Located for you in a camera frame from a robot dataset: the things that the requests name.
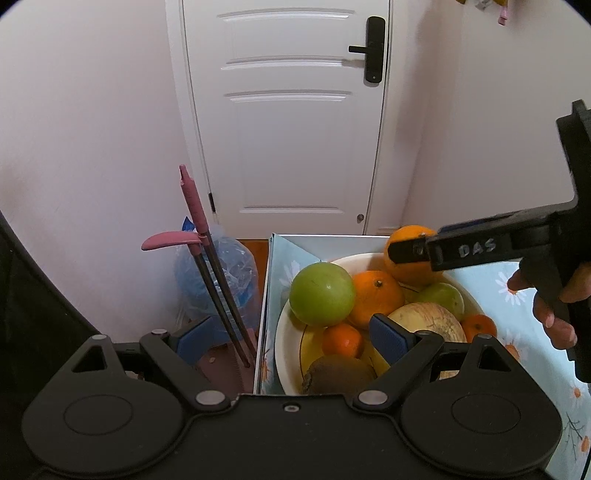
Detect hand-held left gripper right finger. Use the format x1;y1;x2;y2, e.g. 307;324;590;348
352;313;516;411

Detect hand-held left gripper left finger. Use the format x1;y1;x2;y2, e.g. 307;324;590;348
69;318;232;411

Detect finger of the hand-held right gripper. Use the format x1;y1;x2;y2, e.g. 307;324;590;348
385;226;525;272
438;209;561;234

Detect small mandarin orange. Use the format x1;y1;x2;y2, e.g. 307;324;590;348
322;323;365;360
460;313;499;343

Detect pale yellow fruit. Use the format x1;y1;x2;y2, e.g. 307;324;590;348
387;302;468;345

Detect small green apple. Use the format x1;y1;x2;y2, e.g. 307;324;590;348
417;282;466;322

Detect brown kiwi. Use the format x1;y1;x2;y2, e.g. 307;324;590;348
301;354;378;396

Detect cream bowl with yellow print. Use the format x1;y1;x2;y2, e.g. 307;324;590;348
275;252;500;396

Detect person's right hand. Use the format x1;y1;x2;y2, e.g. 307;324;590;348
507;263;591;350

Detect large green apple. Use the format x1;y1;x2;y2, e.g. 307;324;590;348
289;261;358;328

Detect blue plastic bag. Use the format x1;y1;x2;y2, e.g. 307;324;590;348
172;216;260;334

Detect blue daisy tablecloth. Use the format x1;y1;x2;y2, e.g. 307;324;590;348
252;233;591;480

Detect white panelled door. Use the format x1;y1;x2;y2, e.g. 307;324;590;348
181;0;392;237

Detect pink-handled dustpan stick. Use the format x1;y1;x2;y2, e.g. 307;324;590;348
140;230;253;368

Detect black door lock handle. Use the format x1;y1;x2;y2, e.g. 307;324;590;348
348;16;387;86

